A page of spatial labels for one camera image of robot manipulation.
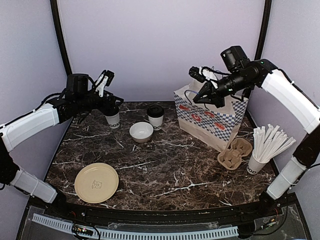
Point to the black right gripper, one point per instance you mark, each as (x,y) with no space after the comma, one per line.
(213,97)

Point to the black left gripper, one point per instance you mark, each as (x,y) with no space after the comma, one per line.
(110,100)

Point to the white paper cup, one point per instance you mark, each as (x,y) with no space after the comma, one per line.
(156,122)
(113,119)

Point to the blue checkered paper bag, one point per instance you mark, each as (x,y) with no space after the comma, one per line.
(216,127)

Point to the black plastic cup lid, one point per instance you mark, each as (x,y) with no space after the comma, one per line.
(155,111)

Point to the brown cardboard cup carrier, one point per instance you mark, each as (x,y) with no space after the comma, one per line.
(232,157)

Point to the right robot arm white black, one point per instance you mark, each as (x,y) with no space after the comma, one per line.
(246,74)

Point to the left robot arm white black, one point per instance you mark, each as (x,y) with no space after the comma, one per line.
(79,98)

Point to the white ceramic bowl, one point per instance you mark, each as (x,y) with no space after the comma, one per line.
(141,132)

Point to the white cup holding straws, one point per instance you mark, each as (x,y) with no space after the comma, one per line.
(254,166)

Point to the cream yellow plate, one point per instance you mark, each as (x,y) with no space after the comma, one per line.
(96,183)

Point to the paper wrapped straws bundle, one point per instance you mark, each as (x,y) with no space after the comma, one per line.
(269,142)

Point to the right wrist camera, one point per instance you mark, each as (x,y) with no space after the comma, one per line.
(204,74)

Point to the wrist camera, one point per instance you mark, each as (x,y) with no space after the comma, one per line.
(204,74)
(104,80)

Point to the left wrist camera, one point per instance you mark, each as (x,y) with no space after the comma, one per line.
(104,80)

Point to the right black frame post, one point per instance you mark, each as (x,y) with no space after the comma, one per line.
(263,29)

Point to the black frame post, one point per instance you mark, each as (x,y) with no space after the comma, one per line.
(60,36)
(263,29)

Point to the left black frame post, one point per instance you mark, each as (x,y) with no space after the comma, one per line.
(60,36)

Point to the black front table rail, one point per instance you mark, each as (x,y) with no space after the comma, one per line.
(239,214)

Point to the white perforated cable duct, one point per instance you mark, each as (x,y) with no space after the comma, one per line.
(119,231)

